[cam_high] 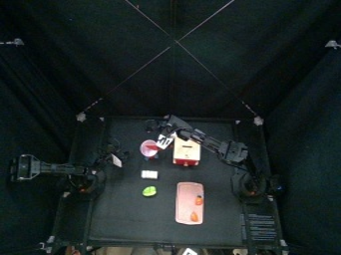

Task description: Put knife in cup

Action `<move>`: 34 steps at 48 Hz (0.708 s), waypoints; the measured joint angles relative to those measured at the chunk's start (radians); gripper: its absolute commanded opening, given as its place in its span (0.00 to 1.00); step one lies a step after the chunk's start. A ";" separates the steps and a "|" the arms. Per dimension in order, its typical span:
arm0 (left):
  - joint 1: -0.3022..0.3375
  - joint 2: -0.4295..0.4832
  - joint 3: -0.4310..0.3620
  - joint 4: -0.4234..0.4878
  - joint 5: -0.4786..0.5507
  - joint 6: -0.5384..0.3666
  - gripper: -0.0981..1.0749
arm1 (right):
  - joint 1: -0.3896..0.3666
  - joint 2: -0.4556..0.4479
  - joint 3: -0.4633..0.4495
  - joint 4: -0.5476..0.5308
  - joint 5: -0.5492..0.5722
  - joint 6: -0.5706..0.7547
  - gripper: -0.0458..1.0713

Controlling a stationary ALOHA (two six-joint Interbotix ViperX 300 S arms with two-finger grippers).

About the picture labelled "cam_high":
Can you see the red toy knife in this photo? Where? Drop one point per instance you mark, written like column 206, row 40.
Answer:
column 157, row 148

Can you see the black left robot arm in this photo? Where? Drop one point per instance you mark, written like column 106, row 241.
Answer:
column 54, row 167

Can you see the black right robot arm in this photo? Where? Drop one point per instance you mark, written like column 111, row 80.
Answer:
column 233, row 151

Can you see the pink cup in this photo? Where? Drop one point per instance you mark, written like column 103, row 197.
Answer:
column 149, row 148

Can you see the white box with red base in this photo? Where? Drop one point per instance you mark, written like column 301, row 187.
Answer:
column 186, row 153

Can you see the green toy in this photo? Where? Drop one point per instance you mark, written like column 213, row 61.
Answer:
column 150, row 191

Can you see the orange toy carrot piece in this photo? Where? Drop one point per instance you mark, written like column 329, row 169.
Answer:
column 194, row 216
column 198, row 200

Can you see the pink tray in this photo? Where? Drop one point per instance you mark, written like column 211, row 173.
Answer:
column 190, row 203

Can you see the white paper tag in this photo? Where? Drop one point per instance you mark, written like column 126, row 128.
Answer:
column 190, row 251

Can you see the printed label sticker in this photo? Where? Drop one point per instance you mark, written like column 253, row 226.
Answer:
column 262, row 228

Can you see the metal frame corner bracket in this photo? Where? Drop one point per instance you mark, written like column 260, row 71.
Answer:
column 16, row 42
column 284, row 246
column 258, row 120
column 80, row 116
column 167, row 116
column 332, row 44
column 47, row 244

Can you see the black vertical frame post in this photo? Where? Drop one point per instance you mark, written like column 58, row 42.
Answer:
column 171, row 73

